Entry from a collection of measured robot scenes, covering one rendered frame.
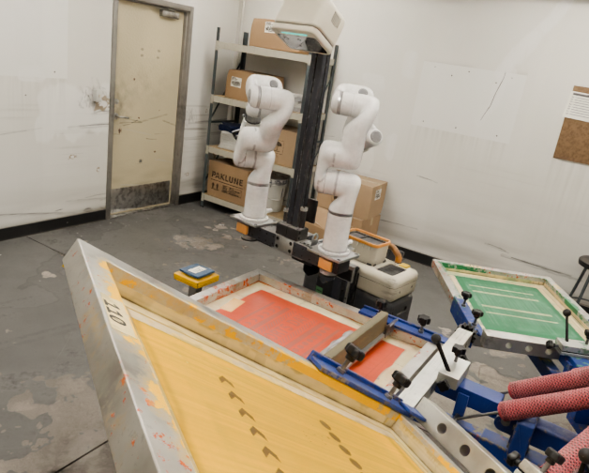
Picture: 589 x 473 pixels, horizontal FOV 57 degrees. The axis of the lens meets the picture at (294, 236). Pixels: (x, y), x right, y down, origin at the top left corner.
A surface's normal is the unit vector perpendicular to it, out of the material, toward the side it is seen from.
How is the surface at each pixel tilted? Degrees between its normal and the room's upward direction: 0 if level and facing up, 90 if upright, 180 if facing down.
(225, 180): 90
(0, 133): 90
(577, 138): 90
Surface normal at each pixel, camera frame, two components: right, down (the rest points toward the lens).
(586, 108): -0.53, 0.16
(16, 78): 0.83, 0.29
